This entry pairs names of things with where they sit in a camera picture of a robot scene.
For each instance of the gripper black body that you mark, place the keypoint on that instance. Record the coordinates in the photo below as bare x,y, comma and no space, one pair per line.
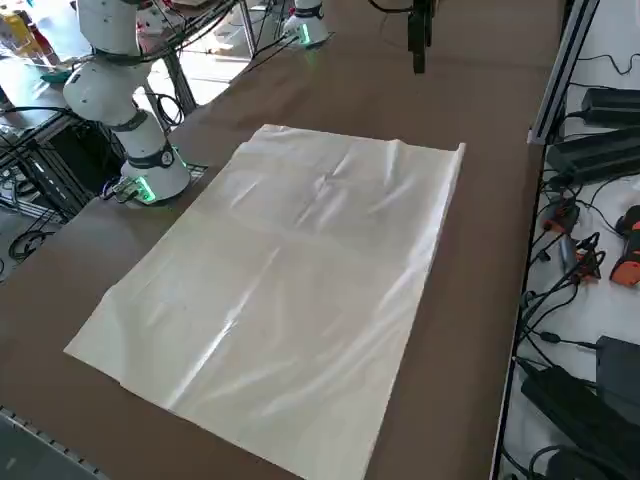
421,7

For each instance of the cream tablecloth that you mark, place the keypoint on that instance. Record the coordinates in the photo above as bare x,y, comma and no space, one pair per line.
300,275

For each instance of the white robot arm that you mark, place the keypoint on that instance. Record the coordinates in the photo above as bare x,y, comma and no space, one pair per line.
145,145
305,22

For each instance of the aluminium table leg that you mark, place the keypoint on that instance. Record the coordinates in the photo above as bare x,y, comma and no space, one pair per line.
180,90
250,25

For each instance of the orange black connector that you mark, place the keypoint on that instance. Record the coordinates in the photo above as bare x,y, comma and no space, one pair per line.
560,217

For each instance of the black orange clamp tool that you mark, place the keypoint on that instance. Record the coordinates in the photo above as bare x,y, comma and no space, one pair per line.
582,257

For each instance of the orange black power drill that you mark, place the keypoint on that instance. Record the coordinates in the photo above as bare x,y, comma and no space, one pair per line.
627,250

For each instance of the large black power adapter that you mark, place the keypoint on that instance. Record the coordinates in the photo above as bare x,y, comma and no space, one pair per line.
620,367

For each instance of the aluminium profile post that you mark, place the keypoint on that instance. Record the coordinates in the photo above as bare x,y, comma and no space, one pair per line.
560,75

